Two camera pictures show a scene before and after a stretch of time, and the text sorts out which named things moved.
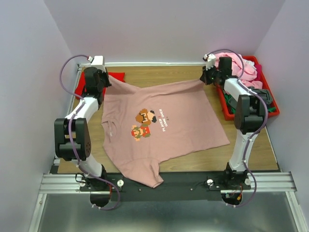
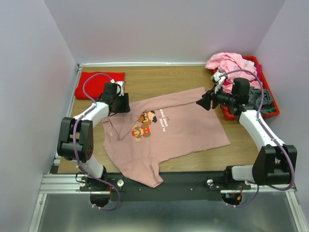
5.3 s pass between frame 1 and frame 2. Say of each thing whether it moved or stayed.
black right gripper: moved
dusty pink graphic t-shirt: moved
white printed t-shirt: stayed
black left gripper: moved
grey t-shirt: stayed
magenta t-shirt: stayed
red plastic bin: stayed
